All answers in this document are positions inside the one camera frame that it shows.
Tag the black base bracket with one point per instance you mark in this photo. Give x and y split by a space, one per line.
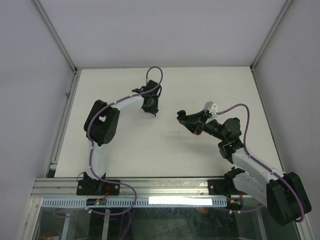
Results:
216 187
94 187

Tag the grey slotted cable duct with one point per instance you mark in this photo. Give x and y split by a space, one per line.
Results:
140 202

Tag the aluminium mounting rail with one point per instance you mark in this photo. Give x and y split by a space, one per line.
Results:
144 187

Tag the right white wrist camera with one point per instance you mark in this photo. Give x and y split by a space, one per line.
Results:
211 108

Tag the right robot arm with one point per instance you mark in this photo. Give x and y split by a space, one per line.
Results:
283 194

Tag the right black base bracket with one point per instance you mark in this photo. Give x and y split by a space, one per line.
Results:
216 187

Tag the left black base bracket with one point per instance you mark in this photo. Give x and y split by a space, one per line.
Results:
94 187

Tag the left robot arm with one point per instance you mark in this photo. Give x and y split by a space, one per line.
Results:
102 122

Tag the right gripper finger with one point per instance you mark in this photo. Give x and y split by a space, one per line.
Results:
191 125
201 116

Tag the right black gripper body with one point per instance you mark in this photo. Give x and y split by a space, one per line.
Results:
201 124

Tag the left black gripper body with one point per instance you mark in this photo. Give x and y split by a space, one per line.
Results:
153 108

